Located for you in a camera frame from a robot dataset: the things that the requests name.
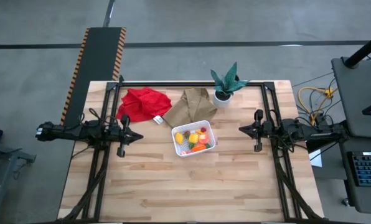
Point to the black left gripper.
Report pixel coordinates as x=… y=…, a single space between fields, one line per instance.
x=123 y=136

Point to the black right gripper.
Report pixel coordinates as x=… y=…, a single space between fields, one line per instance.
x=268 y=130

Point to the white perforated plastic basket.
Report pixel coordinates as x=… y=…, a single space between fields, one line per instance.
x=177 y=148

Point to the yellow toy lemon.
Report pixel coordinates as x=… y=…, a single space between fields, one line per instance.
x=179 y=138

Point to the orange toy peach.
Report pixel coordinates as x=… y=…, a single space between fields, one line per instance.
x=204 y=139

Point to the small red toy raspberry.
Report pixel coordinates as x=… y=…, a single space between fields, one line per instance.
x=203 y=129

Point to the orange toy carrot green top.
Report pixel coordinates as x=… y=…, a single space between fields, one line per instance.
x=198 y=148

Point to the yellow toy pepper green stem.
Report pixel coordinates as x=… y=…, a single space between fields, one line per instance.
x=193 y=137

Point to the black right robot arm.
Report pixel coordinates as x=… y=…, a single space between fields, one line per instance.
x=316 y=133

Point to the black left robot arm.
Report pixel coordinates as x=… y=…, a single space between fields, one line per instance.
x=67 y=132

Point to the white cloth tag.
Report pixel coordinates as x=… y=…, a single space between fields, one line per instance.
x=158 y=119

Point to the red crumpled cloth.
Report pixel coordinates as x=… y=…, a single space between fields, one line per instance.
x=142 y=104

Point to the green plant in white pot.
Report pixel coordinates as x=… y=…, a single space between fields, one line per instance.
x=223 y=99

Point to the brown paper bag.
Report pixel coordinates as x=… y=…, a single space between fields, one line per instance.
x=188 y=107

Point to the white paper sheet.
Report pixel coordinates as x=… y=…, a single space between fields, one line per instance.
x=317 y=160

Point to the black mat with hazard stripes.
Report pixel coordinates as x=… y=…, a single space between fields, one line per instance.
x=98 y=62

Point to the grey computer workstation cart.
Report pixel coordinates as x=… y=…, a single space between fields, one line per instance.
x=353 y=93

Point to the backlit black keyboard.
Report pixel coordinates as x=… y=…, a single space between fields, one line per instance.
x=369 y=169

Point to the black round pole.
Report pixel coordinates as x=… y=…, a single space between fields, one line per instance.
x=363 y=49

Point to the black aluminium table frame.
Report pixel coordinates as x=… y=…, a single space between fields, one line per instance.
x=188 y=84

